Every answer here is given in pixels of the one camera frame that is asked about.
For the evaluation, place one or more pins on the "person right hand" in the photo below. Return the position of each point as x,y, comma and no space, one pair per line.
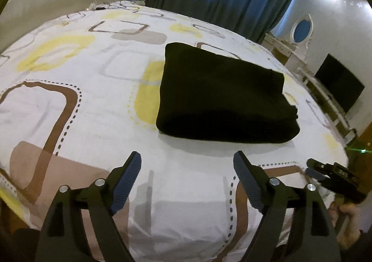
350,234

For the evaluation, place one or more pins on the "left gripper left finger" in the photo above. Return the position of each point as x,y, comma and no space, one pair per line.
63,236

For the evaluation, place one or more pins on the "patterned white bed sheet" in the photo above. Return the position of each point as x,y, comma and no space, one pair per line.
81,92

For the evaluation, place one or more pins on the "white tv console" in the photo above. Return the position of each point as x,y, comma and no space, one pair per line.
329,106

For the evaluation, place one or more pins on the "black flat television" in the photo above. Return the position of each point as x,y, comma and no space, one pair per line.
342,84

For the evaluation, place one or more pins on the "white dressing table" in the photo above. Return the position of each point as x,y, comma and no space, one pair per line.
290,54

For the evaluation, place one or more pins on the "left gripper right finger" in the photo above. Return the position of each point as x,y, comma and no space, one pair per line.
295,224

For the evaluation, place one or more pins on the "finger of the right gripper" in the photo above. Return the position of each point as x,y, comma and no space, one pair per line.
316,165
315,175

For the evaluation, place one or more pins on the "black pants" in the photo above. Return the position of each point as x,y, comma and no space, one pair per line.
206,96

